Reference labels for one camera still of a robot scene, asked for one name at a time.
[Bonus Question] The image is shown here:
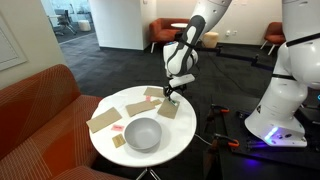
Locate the thin white cable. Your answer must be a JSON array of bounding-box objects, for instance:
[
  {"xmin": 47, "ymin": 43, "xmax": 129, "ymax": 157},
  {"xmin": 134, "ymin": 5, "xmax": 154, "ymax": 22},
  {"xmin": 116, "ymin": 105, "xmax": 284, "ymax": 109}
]
[{"xmin": 194, "ymin": 133, "xmax": 214, "ymax": 147}]

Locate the white ottoman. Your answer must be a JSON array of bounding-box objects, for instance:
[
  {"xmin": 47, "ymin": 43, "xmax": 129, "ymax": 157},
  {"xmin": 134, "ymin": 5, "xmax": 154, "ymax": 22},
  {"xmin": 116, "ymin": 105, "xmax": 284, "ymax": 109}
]
[{"xmin": 77, "ymin": 19, "xmax": 92, "ymax": 33}]

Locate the white framed wall board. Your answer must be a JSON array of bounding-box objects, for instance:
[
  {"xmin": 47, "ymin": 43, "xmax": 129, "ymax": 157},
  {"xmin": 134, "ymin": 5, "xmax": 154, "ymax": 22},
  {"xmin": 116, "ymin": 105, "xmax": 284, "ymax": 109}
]
[{"xmin": 0, "ymin": 11, "xmax": 28, "ymax": 72}]

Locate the grey office chair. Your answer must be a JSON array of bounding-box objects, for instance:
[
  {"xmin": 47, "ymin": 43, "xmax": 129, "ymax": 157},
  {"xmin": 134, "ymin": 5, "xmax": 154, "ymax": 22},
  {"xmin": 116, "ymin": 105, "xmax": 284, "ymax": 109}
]
[{"xmin": 53, "ymin": 8, "xmax": 78, "ymax": 36}]

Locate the orange and black clamp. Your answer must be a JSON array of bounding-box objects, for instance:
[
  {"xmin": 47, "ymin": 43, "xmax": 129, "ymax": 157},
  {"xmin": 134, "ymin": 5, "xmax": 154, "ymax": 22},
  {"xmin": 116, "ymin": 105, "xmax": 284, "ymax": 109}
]
[
  {"xmin": 203, "ymin": 132, "xmax": 241, "ymax": 168},
  {"xmin": 203, "ymin": 103, "xmax": 231, "ymax": 133}
]

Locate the black floor rail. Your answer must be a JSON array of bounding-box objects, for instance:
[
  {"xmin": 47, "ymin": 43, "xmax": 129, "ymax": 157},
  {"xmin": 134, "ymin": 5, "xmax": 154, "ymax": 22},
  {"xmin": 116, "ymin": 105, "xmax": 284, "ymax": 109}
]
[{"xmin": 196, "ymin": 44, "xmax": 276, "ymax": 73}]

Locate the orange chair with white legs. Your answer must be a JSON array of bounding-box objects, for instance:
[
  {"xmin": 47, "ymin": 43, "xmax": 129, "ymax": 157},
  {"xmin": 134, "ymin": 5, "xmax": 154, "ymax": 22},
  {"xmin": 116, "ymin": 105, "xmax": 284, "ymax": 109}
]
[{"xmin": 259, "ymin": 21, "xmax": 287, "ymax": 56}]

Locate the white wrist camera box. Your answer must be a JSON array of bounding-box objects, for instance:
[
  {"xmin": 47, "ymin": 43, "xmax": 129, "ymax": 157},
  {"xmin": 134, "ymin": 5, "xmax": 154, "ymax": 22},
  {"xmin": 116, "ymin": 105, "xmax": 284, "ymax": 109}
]
[{"xmin": 168, "ymin": 73, "xmax": 196, "ymax": 89}]

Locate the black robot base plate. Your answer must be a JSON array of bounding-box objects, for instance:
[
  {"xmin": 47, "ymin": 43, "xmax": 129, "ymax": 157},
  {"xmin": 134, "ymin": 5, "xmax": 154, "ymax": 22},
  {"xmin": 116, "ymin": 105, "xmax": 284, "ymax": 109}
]
[{"xmin": 213, "ymin": 96, "xmax": 320, "ymax": 171}]

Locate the orange armchair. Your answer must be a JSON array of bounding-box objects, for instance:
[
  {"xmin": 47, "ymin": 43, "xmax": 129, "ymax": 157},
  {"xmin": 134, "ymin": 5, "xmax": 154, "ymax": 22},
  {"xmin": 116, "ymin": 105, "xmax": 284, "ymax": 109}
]
[{"xmin": 148, "ymin": 17, "xmax": 190, "ymax": 55}]

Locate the orange patterned sofa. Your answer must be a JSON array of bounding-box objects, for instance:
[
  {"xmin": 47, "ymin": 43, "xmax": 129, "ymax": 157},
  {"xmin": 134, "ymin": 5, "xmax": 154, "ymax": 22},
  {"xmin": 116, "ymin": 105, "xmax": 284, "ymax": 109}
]
[{"xmin": 0, "ymin": 63, "xmax": 131, "ymax": 180}]

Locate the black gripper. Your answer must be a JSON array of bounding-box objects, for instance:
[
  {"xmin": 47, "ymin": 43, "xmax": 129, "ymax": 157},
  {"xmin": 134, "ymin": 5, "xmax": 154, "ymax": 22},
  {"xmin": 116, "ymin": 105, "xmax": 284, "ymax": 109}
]
[{"xmin": 162, "ymin": 83, "xmax": 188, "ymax": 102}]

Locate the long cardboard strip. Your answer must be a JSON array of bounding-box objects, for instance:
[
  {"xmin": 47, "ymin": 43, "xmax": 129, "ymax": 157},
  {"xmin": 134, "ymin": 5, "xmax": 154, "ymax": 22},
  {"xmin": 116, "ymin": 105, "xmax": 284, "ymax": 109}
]
[{"xmin": 125, "ymin": 100, "xmax": 157, "ymax": 118}]

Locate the grey bowl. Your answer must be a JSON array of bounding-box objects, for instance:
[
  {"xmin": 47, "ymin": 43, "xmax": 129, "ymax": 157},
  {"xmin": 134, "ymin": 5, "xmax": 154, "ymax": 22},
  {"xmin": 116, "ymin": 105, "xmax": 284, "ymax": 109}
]
[{"xmin": 123, "ymin": 116, "xmax": 163, "ymax": 153}]

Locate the pink printed paper note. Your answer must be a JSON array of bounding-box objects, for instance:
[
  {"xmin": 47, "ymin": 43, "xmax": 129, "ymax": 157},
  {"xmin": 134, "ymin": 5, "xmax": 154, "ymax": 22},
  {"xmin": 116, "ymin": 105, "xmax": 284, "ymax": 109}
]
[{"xmin": 110, "ymin": 124, "xmax": 125, "ymax": 132}]

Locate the small cardboard square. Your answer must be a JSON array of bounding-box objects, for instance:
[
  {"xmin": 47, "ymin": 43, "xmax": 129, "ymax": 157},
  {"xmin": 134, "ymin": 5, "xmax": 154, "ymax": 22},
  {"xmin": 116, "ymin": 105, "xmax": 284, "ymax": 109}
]
[{"xmin": 111, "ymin": 133, "xmax": 127, "ymax": 149}]

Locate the green and white marker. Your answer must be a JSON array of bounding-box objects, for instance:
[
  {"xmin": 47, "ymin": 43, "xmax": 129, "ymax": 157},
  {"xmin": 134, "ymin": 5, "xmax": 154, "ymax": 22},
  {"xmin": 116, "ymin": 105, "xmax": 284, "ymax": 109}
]
[{"xmin": 168, "ymin": 96, "xmax": 180, "ymax": 107}]

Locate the large cardboard rectangle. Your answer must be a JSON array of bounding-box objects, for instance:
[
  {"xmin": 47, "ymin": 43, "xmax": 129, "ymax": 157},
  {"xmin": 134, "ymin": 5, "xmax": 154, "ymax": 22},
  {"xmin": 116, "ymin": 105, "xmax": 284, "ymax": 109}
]
[{"xmin": 85, "ymin": 106, "xmax": 123, "ymax": 134}]

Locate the beige cylinder stool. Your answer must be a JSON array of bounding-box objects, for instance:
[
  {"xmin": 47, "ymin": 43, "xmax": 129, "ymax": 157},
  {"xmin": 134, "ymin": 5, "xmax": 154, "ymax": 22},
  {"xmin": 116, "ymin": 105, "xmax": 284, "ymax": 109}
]
[{"xmin": 202, "ymin": 31, "xmax": 220, "ymax": 49}]

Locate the white round coffee table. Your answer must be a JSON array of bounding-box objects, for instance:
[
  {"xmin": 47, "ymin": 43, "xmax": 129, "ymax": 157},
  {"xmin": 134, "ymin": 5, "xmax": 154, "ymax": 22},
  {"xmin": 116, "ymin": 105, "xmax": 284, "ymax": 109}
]
[{"xmin": 170, "ymin": 22, "xmax": 190, "ymax": 30}]

